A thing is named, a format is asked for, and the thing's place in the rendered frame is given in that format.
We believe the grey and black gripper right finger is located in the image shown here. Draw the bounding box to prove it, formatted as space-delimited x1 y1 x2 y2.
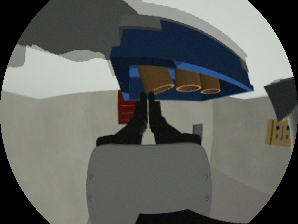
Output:
148 92 201 145

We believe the bronze bushing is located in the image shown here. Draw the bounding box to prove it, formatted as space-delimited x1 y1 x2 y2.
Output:
174 68 201 92
199 73 221 94
138 65 174 95

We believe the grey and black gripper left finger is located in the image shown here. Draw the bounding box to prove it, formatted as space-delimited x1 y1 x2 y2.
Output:
96 92 147 146

